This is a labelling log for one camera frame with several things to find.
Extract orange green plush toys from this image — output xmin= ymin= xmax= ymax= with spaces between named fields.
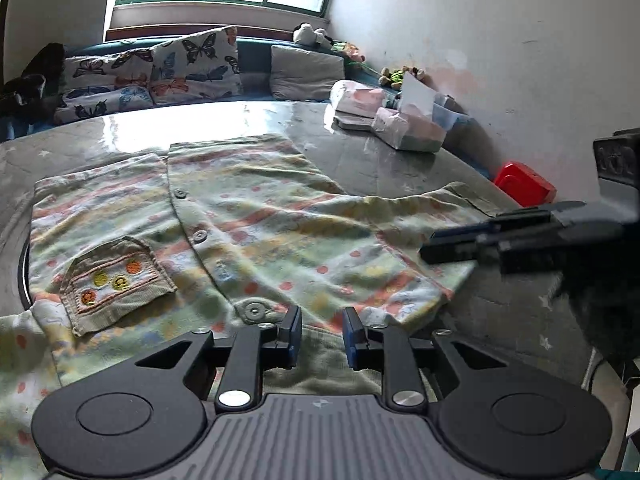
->
xmin=331 ymin=41 xmax=433 ymax=91

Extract white plush toy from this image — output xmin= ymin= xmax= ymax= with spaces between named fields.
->
xmin=292 ymin=23 xmax=334 ymax=49

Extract grey cushion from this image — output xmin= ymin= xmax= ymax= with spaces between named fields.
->
xmin=269 ymin=44 xmax=345 ymax=101

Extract butterfly pillow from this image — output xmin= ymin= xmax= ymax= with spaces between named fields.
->
xmin=149 ymin=26 xmax=243 ymax=105
xmin=53 ymin=49 xmax=153 ymax=125

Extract butterfly pillow left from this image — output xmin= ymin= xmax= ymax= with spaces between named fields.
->
xmin=53 ymin=49 xmax=153 ymax=125

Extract black clothes pile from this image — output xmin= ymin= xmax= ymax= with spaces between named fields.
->
xmin=1 ymin=42 xmax=65 ymax=125

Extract flat book under tissues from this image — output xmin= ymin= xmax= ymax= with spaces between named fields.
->
xmin=333 ymin=114 xmax=373 ymax=131

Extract patterned green child shirt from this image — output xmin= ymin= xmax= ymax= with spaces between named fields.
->
xmin=1 ymin=134 xmax=499 ymax=479

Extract pink tissue pack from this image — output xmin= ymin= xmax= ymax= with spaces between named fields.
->
xmin=330 ymin=79 xmax=387 ymax=118

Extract butterfly pillow right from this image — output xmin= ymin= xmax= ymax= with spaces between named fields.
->
xmin=149 ymin=26 xmax=243 ymax=105

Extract blue sofa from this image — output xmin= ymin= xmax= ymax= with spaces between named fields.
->
xmin=1 ymin=35 xmax=378 ymax=142

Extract red plastic object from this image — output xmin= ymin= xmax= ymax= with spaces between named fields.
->
xmin=494 ymin=162 xmax=556 ymax=207

